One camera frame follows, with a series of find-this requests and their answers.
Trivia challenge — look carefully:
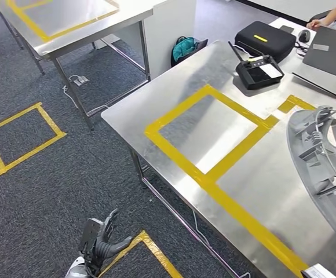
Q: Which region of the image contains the small yellow bench tape outline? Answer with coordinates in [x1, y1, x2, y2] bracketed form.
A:
[144, 84, 279, 189]

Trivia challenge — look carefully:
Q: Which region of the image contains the black computer mouse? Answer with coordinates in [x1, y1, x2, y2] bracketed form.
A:
[297, 29, 312, 43]

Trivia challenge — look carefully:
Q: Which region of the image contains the white partition panel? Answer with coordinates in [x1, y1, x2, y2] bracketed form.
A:
[94, 0, 198, 81]

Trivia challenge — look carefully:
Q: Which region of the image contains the white cable under bench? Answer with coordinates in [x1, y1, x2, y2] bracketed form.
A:
[192, 208, 251, 278]

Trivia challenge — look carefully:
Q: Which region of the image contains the grey laptop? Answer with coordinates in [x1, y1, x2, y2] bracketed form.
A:
[291, 24, 336, 105]

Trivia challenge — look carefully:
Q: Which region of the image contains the grey floor socket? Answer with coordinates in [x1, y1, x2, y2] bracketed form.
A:
[73, 75, 90, 87]

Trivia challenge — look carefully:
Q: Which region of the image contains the black remote controller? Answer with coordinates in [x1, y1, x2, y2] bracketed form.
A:
[228, 40, 285, 91]

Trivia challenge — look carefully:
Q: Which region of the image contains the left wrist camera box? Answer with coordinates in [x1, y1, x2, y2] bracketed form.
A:
[79, 218, 103, 256]

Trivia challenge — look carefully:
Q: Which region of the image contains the teal and black backpack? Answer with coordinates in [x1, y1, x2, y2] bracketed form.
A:
[170, 35, 209, 69]

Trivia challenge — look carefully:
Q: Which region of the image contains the person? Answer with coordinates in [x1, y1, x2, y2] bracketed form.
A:
[306, 0, 336, 34]

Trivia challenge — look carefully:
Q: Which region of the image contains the white floor cable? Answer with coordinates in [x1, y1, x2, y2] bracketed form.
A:
[61, 74, 110, 115]

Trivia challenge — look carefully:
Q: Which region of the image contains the steel workbench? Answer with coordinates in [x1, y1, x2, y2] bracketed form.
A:
[100, 23, 336, 278]

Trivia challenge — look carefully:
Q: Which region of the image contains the steel table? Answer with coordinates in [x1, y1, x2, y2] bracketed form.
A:
[0, 0, 154, 133]

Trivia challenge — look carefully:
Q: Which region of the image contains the yellow floor tape outline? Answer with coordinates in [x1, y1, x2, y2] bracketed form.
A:
[0, 101, 67, 180]

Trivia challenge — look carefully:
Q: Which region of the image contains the black zip case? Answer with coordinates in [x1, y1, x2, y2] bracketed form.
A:
[233, 21, 297, 64]

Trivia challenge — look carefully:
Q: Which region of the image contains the large yellow bench tape outline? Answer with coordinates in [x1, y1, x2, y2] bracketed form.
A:
[202, 94, 316, 278]

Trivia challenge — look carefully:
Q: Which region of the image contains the silver plastic wheel cover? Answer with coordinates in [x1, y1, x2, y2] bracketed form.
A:
[287, 105, 336, 250]

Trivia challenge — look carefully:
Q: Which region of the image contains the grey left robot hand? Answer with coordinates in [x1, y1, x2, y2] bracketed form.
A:
[94, 208, 134, 265]

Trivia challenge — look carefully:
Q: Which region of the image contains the yellow table tape outline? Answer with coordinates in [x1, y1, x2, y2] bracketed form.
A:
[5, 0, 120, 43]

